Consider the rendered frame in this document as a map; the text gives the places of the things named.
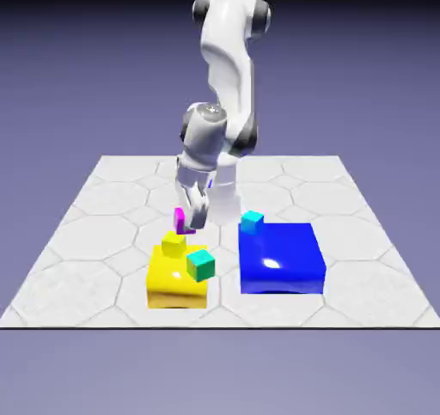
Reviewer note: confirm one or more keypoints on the small green cube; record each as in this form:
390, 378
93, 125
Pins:
201, 265

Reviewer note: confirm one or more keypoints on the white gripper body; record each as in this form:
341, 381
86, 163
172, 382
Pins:
196, 198

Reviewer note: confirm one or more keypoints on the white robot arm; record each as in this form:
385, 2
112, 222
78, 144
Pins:
227, 61

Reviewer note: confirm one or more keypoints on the large blue box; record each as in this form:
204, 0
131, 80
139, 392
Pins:
282, 257

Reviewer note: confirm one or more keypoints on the small yellow cube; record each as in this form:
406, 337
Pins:
173, 245

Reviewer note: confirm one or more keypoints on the small cyan cube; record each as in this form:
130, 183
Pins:
251, 222

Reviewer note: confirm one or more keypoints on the large yellow box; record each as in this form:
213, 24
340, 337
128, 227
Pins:
172, 284

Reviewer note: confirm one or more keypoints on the small magenta cube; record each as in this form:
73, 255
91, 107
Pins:
178, 219

